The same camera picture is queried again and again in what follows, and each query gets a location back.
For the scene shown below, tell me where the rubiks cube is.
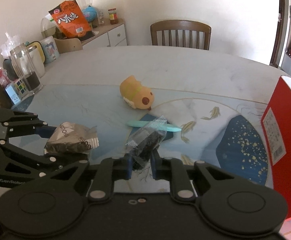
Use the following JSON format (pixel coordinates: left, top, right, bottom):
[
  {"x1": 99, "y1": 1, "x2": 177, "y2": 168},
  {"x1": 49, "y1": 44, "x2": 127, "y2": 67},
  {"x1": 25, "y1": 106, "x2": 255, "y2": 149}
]
[{"x1": 5, "y1": 79, "x2": 28, "y2": 105}]

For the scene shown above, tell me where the orange snack bag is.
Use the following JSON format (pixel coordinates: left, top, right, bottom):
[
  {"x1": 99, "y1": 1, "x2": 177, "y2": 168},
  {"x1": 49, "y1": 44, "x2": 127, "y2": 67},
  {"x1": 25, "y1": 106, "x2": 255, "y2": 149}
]
[{"x1": 49, "y1": 0, "x2": 93, "y2": 41}]

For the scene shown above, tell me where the clear glass jar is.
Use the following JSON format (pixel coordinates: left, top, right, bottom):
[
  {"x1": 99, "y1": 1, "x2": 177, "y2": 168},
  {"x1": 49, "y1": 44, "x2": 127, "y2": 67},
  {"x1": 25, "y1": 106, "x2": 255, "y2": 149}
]
[{"x1": 10, "y1": 43, "x2": 43, "y2": 94}]

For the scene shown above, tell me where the blue globe toy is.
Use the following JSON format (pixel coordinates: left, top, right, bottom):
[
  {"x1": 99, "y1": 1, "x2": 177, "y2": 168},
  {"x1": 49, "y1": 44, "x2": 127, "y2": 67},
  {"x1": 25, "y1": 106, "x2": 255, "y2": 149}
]
[{"x1": 81, "y1": 5, "x2": 97, "y2": 22}]

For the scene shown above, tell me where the silver foil snack bag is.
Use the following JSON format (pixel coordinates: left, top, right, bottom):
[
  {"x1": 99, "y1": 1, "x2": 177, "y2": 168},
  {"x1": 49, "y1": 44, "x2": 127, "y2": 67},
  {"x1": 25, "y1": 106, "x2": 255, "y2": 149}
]
[{"x1": 44, "y1": 122, "x2": 99, "y2": 155}]

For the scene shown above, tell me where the red shoe box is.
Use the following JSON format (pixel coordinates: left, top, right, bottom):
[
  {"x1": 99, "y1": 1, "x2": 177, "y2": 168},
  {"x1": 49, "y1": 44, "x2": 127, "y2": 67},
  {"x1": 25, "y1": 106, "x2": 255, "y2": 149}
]
[{"x1": 261, "y1": 76, "x2": 291, "y2": 218}]

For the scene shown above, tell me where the brown wooden chair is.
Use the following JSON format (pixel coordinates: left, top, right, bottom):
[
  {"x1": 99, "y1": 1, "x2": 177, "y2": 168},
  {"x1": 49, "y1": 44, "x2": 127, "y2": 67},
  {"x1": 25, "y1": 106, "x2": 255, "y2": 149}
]
[{"x1": 150, "y1": 20, "x2": 212, "y2": 50}]

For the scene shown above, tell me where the teal silicone stick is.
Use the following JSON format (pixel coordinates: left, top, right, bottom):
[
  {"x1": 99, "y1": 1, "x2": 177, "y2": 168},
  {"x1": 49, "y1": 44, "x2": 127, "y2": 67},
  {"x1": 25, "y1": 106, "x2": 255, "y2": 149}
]
[{"x1": 126, "y1": 120, "x2": 182, "y2": 132}]

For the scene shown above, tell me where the orange capybara plush toy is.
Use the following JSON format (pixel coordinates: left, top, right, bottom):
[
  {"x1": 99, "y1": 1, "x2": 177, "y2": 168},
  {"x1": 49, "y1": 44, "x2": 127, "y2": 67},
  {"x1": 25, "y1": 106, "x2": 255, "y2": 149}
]
[{"x1": 119, "y1": 75, "x2": 154, "y2": 111}]

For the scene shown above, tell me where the white kettle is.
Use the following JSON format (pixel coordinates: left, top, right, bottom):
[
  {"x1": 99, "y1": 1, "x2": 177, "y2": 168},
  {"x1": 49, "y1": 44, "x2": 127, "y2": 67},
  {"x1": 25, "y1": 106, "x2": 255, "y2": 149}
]
[{"x1": 27, "y1": 43, "x2": 45, "y2": 77}]

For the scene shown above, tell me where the beige chair back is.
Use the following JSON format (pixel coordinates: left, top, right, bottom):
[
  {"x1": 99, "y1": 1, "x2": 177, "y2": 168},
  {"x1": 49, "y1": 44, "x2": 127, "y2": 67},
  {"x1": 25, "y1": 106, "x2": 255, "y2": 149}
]
[{"x1": 54, "y1": 38, "x2": 83, "y2": 54}]

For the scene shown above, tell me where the light blue printed mug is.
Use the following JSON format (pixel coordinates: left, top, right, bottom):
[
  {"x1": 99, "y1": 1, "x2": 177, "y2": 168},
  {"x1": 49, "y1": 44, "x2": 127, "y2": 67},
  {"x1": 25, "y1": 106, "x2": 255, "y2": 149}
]
[{"x1": 40, "y1": 36, "x2": 60, "y2": 64}]

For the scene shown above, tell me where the white drawer cabinet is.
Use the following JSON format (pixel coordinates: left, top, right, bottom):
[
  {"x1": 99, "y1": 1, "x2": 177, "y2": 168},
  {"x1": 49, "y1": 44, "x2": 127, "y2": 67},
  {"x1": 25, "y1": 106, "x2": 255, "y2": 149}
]
[{"x1": 81, "y1": 19, "x2": 128, "y2": 50}]

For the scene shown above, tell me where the red lid jar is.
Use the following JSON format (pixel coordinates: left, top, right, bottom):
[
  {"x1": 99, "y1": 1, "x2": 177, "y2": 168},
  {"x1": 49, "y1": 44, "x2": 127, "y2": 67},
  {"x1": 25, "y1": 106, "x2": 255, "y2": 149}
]
[{"x1": 108, "y1": 8, "x2": 119, "y2": 24}]

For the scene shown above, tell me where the black clear snack packet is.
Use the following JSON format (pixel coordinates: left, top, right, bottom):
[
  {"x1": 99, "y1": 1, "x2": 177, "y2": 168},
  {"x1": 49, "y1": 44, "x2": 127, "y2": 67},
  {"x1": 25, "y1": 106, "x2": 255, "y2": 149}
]
[{"x1": 125, "y1": 116, "x2": 167, "y2": 171}]

